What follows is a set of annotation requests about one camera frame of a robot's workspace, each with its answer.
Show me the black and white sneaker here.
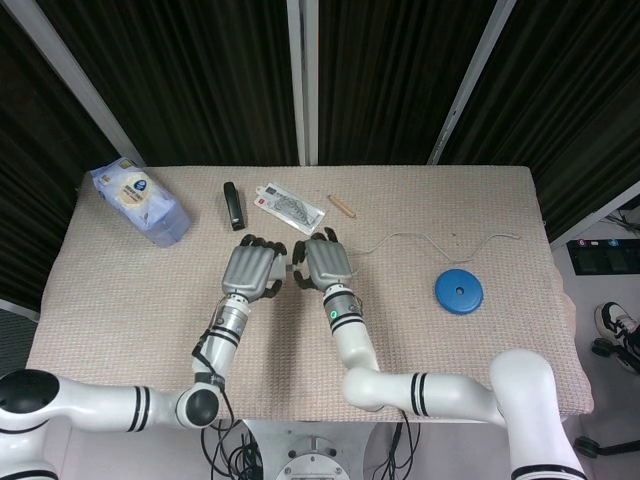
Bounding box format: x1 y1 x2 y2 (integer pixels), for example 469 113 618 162
592 301 640 374

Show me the blue tissue pack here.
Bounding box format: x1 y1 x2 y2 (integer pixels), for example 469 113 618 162
89 157 193 249

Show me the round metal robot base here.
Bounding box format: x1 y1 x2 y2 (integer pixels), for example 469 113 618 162
274 434 351 480

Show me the white frame post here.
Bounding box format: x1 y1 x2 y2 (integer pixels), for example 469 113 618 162
428 0 519 165
9 0 146 169
287 0 320 166

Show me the black pleated curtain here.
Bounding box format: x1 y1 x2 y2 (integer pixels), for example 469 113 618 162
0 0 640 314

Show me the black caster base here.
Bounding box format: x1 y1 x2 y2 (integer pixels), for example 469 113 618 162
573 434 617 459

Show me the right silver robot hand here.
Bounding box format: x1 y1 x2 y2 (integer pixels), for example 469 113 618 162
292 227 357 291

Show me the beige waffle tablecloth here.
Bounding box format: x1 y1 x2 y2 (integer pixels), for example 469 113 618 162
9 164 596 424

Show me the clear plastic packet with label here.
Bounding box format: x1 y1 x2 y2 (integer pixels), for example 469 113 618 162
253 180 327 236

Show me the small wooden peg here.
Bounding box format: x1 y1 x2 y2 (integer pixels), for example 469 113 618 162
327 194 357 220

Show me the black stapler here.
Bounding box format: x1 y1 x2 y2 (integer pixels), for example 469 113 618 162
222 181 247 232

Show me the blue round disc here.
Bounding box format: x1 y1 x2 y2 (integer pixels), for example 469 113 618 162
433 268 485 317

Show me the black cable bundle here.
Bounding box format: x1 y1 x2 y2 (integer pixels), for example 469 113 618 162
199 384 266 480
374 407 421 480

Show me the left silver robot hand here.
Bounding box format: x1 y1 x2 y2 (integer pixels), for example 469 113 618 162
221 233 289 301

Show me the white thin cable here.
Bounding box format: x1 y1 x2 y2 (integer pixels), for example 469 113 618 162
287 232 522 274

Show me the black foot pedal box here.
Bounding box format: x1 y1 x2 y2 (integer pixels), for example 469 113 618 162
564 238 640 275

